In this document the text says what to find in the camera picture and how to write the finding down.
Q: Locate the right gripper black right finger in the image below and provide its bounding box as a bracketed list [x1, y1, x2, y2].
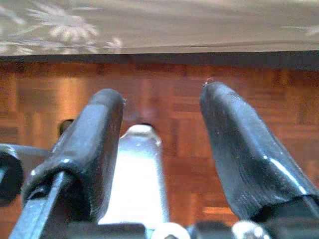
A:
[200, 81, 319, 222]

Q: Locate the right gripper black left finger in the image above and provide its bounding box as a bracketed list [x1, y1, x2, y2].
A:
[9, 88, 125, 239]

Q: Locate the grey floral bed sheet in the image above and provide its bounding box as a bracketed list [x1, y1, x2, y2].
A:
[0, 0, 319, 57]

